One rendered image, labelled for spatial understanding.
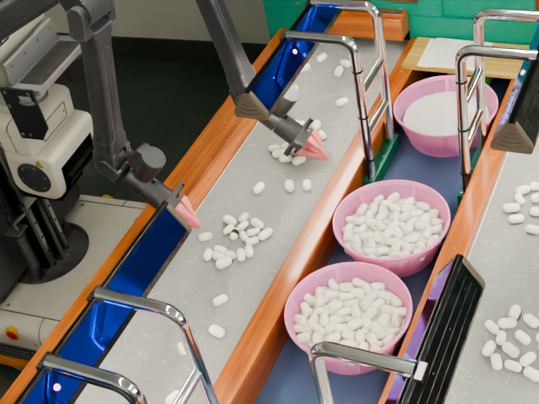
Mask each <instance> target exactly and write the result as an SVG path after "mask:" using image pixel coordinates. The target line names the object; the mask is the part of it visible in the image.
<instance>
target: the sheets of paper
mask: <svg viewBox="0 0 539 404"><path fill-rule="evenodd" d="M467 45H474V41H467V40H459V39H451V38H436V39H430V41H429V43H428V45H427V47H426V49H425V51H424V53H423V55H422V56H421V58H420V60H419V62H418V64H417V66H421V67H438V68H450V69H455V57H456V54H457V52H458V51H459V50H460V49H461V48H462V47H464V46H467ZM484 45H485V46H491V45H492V43H490V42H484ZM466 70H470V71H474V70H475V67H474V56H470V57H468V58H467V59H466Z"/></svg>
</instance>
